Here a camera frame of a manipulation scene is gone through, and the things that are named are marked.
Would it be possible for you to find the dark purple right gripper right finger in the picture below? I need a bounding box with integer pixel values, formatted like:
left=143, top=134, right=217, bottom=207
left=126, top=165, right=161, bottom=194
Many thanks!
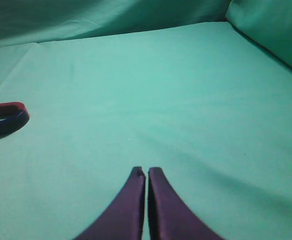
left=148, top=167, right=222, bottom=240

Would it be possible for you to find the red and blue oval magnet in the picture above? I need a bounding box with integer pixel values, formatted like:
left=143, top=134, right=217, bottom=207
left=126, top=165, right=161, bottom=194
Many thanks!
left=0, top=102, right=30, bottom=138

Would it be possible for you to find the green cloth table cover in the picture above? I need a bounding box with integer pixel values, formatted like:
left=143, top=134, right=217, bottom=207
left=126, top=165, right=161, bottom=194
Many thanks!
left=0, top=22, right=292, bottom=240

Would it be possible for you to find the green cloth backdrop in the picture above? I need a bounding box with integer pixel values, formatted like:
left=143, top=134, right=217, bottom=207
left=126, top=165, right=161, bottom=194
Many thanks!
left=0, top=0, right=292, bottom=68

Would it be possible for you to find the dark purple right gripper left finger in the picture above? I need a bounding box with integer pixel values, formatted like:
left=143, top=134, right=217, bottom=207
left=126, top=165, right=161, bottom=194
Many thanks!
left=75, top=166, right=146, bottom=240

